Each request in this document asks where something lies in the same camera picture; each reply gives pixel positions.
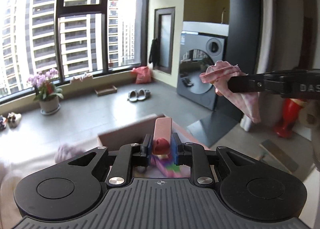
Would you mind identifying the pink plastic bag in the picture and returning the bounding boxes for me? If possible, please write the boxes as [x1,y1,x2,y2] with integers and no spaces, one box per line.
[131,66,152,84]

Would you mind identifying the red vase on floor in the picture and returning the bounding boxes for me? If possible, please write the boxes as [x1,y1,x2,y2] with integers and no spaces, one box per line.
[274,98,307,138]

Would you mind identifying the grey slippers pair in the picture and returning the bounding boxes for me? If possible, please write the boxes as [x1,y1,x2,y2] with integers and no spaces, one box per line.
[127,89,151,102]

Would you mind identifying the pink open storage box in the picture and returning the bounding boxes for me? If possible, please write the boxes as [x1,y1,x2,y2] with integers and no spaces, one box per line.
[96,113,208,178]

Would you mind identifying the beige sofa cover cushion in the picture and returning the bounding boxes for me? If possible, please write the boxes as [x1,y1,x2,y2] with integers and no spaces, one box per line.
[1,161,27,228]

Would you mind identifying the beige shoes by window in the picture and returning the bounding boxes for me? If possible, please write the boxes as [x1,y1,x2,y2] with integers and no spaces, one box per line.
[0,112,22,131]

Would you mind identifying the dark framed door panel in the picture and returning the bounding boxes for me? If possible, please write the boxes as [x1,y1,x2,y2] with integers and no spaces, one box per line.
[154,7,175,74]

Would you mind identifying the pink orchid potted plant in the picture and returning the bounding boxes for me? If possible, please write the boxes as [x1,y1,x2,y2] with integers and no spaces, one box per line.
[27,68,63,115]

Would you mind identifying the wooden tray on floor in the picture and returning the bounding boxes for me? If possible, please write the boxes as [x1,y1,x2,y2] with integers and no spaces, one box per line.
[95,85,117,96]

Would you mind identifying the pink checked cloth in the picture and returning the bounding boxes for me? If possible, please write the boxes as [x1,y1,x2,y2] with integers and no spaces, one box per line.
[200,60,260,124]

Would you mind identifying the grey washing machine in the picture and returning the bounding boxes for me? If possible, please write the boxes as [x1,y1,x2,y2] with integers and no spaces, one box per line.
[177,21,229,111]

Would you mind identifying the lavender knitted yarn donut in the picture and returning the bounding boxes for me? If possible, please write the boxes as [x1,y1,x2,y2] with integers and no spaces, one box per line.
[55,144,85,164]

